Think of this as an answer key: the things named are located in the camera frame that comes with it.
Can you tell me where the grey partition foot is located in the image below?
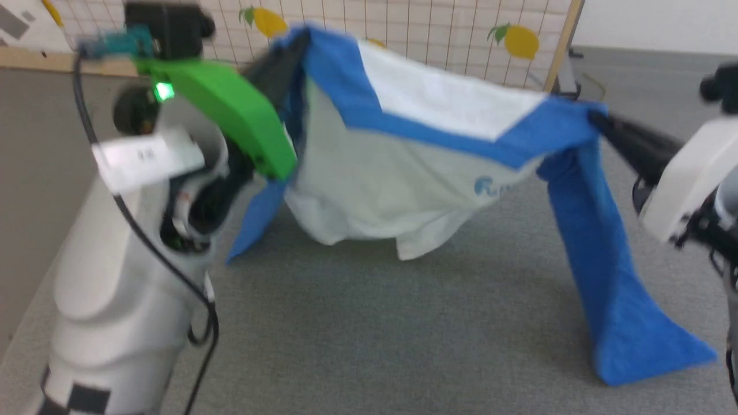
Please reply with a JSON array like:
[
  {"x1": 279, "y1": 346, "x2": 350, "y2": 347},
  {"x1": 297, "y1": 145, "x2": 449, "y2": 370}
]
[{"x1": 552, "y1": 48, "x2": 583, "y2": 100}]

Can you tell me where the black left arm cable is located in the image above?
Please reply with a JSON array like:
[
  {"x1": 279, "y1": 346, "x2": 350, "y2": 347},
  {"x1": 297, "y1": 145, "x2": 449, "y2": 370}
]
[{"x1": 72, "y1": 28, "x2": 221, "y2": 415}]

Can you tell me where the blue and white garment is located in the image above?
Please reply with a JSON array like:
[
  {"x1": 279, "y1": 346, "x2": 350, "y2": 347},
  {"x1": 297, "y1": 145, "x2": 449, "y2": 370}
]
[{"x1": 225, "y1": 24, "x2": 719, "y2": 386}]

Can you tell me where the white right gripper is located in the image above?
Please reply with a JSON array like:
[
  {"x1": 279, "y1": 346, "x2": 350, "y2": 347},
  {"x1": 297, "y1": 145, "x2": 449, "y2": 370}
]
[{"x1": 587, "y1": 111, "x2": 738, "y2": 244}]

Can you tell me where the lemon print partition screen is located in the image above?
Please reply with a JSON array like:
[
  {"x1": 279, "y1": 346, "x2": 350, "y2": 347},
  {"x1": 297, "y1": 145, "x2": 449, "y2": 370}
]
[{"x1": 0, "y1": 0, "x2": 585, "y2": 94}]

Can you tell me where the grey fabric sofa cushion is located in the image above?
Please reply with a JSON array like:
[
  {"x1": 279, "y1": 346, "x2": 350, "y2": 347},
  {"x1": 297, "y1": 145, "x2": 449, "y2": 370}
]
[{"x1": 0, "y1": 104, "x2": 738, "y2": 415}]

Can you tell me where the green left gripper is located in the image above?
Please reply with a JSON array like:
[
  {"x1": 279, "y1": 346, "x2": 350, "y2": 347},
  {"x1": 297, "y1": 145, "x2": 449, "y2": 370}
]
[{"x1": 134, "y1": 30, "x2": 312, "y2": 182}]

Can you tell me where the white left cable tag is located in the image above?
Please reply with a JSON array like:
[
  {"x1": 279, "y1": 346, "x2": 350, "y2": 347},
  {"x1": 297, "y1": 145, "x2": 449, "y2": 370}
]
[{"x1": 91, "y1": 129, "x2": 206, "y2": 194}]

